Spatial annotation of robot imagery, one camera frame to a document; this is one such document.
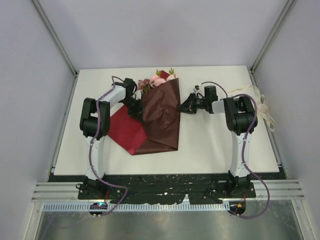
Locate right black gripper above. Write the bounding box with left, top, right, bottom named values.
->
left=176, top=92, right=208, bottom=114

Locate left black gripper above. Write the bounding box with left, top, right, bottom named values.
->
left=120, top=97, right=144, bottom=124

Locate red wrapping paper sheet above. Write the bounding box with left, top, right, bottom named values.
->
left=108, top=70, right=181, bottom=155

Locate dusty pink flower stem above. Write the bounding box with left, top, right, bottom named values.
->
left=137, top=78, right=152, bottom=94

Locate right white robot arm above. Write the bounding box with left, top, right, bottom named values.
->
left=177, top=85, right=258, bottom=197

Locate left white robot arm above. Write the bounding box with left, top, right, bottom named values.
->
left=76, top=76, right=143, bottom=199

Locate cream ribbon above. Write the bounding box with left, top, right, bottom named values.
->
left=227, top=85, right=277, bottom=133

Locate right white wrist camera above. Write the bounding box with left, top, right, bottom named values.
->
left=193, top=85, right=201, bottom=94

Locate left aluminium corner post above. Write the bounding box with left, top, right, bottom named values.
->
left=30, top=0, right=78, bottom=77

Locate aluminium corner post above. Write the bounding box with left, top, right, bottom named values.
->
left=30, top=0, right=78, bottom=77
left=250, top=0, right=297, bottom=74

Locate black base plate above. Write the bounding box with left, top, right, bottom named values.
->
left=47, top=172, right=287, bottom=205

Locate white slotted cable duct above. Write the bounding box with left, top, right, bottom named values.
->
left=42, top=201, right=230, bottom=212

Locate aluminium frame rail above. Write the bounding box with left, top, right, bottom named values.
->
left=31, top=179, right=304, bottom=204

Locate right aluminium corner post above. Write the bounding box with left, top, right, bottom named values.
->
left=250, top=0, right=297, bottom=74

